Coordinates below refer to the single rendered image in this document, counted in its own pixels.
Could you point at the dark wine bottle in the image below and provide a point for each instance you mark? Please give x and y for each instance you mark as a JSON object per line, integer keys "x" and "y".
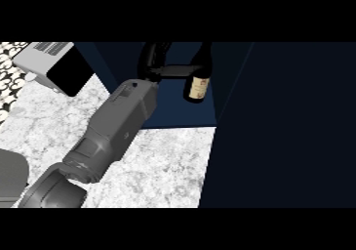
{"x": 199, "y": 88}

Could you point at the grey rounded block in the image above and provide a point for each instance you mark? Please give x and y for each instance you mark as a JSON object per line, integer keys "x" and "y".
{"x": 8, "y": 175}

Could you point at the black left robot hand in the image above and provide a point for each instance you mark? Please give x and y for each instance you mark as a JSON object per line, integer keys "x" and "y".
{"x": 154, "y": 63}

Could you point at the dark blue cabinet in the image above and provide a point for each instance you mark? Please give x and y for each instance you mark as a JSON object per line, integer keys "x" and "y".
{"x": 178, "y": 112}

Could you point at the dark blue cabinet door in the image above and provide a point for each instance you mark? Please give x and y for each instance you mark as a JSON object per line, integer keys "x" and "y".
{"x": 290, "y": 130}

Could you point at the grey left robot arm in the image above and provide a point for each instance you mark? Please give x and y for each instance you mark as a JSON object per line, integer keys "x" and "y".
{"x": 120, "y": 114}

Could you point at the white and black appliance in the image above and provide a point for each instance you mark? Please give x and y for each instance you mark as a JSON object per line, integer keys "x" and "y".
{"x": 47, "y": 63}

